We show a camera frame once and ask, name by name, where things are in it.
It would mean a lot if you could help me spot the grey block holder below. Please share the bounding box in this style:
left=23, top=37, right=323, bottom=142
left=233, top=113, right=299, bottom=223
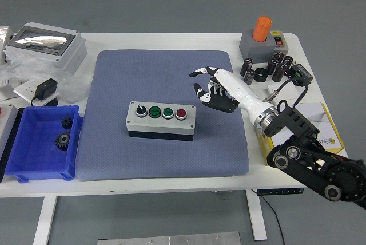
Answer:
left=238, top=29, right=276, bottom=64

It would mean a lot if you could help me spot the large black gear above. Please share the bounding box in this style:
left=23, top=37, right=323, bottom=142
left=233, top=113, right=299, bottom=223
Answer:
left=54, top=131, right=71, bottom=152

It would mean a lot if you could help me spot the blue plastic bin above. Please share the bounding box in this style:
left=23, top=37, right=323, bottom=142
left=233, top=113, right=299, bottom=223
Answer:
left=5, top=104, right=84, bottom=183

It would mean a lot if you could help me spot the white red-black switch box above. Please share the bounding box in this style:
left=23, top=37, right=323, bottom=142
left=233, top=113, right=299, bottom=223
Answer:
left=270, top=30, right=289, bottom=56

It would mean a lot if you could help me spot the orange cylinder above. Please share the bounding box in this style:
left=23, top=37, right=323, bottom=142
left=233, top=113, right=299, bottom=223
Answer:
left=252, top=16, right=273, bottom=43

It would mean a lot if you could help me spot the black ring nut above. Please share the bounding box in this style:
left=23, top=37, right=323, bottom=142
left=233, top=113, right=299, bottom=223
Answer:
left=254, top=68, right=268, bottom=83

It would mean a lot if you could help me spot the grey-blue table mat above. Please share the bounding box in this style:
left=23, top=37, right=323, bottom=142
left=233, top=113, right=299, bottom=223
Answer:
left=77, top=49, right=249, bottom=182

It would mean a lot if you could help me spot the clear plastic bag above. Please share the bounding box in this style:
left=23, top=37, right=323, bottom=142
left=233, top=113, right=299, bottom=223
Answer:
left=0, top=52, right=90, bottom=103

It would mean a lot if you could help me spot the white wall socket plate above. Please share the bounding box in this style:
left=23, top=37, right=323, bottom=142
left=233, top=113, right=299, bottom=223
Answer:
left=13, top=81, right=59, bottom=106

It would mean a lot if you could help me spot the black table control panel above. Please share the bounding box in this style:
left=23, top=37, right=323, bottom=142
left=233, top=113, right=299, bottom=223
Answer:
left=256, top=187, right=305, bottom=197

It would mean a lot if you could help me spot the white table leg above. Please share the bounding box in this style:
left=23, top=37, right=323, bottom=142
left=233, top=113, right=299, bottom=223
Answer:
left=245, top=190, right=268, bottom=242
left=33, top=196, right=58, bottom=245

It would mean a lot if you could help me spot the black power adapter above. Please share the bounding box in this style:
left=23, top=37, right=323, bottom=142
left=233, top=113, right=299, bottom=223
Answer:
left=30, top=78, right=59, bottom=107

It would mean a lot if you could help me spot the shiny foil packet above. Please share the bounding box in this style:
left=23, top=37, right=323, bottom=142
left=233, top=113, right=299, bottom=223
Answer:
left=0, top=26, right=15, bottom=64

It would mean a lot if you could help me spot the black module with green terminal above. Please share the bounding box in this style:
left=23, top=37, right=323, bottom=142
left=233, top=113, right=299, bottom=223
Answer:
left=287, top=63, right=315, bottom=87

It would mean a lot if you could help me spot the grey enclosure with clear window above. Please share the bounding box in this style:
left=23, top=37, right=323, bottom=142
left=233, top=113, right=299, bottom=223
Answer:
left=2, top=21, right=88, bottom=76

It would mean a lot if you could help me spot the white wall switch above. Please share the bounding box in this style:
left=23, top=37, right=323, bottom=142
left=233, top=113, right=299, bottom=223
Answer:
left=267, top=84, right=304, bottom=106

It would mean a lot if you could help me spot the white yellow cardboard box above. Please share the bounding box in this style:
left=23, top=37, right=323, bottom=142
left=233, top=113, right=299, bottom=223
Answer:
left=255, top=102, right=345, bottom=167

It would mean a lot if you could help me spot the grey four-button control box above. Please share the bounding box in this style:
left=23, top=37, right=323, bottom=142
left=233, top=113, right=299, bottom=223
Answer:
left=125, top=101, right=197, bottom=142

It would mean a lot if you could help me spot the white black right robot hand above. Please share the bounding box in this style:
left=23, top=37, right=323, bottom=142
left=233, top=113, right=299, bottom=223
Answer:
left=189, top=66, right=272, bottom=120

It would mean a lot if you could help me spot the grey metal plate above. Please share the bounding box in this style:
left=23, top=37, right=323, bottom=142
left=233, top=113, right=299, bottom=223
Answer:
left=97, top=231, right=241, bottom=245

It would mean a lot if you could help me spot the black cable under table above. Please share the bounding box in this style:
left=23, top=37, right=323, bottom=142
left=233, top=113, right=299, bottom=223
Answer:
left=258, top=195, right=285, bottom=245

